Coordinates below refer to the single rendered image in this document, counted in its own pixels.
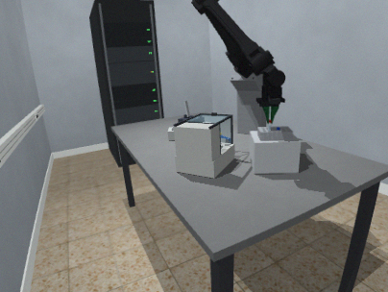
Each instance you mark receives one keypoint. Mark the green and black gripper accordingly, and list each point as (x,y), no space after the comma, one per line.
(266,107)

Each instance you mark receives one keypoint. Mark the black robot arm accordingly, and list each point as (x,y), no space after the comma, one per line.
(251,57)

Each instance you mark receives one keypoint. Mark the white analytical balance with glass draft shield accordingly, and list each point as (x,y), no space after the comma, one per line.
(200,148)

